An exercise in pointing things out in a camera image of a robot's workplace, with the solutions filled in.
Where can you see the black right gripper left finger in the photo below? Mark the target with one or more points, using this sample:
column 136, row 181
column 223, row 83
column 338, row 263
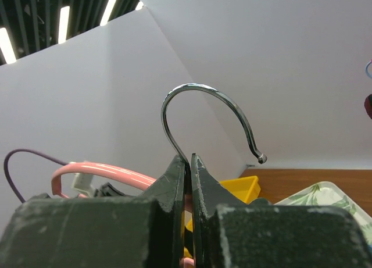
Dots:
column 115, row 231

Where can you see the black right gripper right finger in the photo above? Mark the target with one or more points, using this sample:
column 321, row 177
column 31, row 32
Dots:
column 230, row 233

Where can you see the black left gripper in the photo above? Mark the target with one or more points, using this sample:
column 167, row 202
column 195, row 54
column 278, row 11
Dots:
column 107, row 190

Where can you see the thick pink plastic hanger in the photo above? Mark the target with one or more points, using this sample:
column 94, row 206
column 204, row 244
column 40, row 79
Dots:
column 142, row 181

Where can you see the navy maroon-trimmed tank top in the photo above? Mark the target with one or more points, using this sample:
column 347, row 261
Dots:
column 368, row 105

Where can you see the yellow plastic bin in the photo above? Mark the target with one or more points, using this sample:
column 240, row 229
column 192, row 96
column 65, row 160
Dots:
column 246, row 189

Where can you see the leaf-patterned rectangular tray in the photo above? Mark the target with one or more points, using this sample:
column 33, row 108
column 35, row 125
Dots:
column 326, row 193

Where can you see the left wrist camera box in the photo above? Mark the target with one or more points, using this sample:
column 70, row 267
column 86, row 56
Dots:
column 82, row 183

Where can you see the blue wire hanger front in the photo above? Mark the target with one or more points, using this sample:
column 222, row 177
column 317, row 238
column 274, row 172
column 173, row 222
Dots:
column 368, row 69

